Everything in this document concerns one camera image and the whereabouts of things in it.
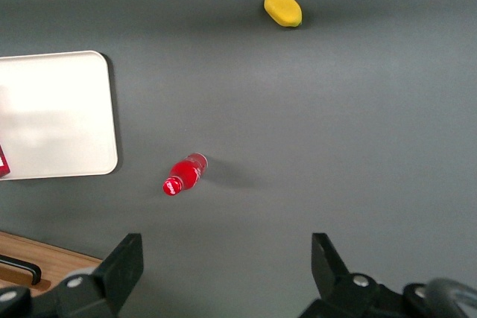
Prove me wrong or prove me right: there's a red plastic drink bottle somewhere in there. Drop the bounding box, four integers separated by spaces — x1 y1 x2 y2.
162 152 209 197

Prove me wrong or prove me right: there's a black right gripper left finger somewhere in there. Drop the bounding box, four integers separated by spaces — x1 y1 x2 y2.
0 233 145 318

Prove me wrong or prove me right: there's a black metal handle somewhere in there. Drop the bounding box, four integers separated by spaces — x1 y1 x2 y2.
0 253 42 286

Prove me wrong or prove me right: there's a red plaid cookie box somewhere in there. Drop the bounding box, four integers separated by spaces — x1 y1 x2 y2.
0 142 11 178

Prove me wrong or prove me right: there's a light wooden box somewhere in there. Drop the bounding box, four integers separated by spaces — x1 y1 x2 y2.
0 231 104 299

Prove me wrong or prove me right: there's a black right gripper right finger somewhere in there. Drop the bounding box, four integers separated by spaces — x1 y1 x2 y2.
297 233 429 318

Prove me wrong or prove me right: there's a yellow toy mango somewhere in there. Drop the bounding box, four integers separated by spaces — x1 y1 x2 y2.
263 0 303 28

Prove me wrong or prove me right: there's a white rectangular tray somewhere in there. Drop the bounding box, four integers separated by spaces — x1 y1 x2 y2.
0 50 119 181

